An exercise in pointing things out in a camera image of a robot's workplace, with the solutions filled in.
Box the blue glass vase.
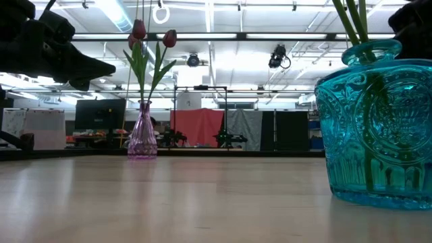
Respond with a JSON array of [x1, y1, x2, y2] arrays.
[[314, 39, 432, 211]]

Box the white board panel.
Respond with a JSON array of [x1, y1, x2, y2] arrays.
[[1, 108, 67, 151]]

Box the black overhead frame beam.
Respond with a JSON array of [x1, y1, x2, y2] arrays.
[[70, 32, 398, 42]]

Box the purple glass vase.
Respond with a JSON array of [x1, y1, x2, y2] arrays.
[[127, 99, 159, 161]]

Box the black monitor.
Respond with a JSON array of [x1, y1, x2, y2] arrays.
[[74, 98, 127, 131]]

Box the green stems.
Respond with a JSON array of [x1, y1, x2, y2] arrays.
[[331, 0, 361, 47]]

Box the gray cloth backdrop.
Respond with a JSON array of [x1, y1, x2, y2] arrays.
[[225, 109, 264, 152]]

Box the blue storage bins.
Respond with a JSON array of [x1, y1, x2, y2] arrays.
[[308, 119, 322, 150]]

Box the black stand frame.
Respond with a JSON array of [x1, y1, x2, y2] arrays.
[[173, 84, 229, 150]]

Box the black tripod device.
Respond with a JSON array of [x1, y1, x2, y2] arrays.
[[215, 130, 249, 150]]

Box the black overhead camera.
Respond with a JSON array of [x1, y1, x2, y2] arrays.
[[186, 53, 201, 68]]

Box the dark red tulip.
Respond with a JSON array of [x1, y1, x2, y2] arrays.
[[148, 28, 178, 104], [126, 33, 144, 102]]

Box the cluttered table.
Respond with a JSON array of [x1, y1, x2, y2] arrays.
[[66, 129, 138, 150]]

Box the red cloth backdrop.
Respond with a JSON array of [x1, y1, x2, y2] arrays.
[[169, 107, 225, 149]]

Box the black spotlight with cable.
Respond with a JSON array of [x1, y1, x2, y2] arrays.
[[267, 43, 292, 70]]

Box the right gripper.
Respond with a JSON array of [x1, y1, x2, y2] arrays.
[[387, 0, 432, 62]]

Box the black curtain panel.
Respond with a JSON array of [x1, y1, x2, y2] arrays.
[[261, 110, 311, 152]]

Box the white cable loop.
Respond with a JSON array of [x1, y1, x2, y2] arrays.
[[152, 3, 171, 26]]

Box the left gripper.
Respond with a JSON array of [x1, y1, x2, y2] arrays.
[[0, 0, 117, 92]]

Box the black aluminium table frame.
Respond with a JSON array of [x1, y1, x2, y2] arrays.
[[0, 130, 326, 162]]

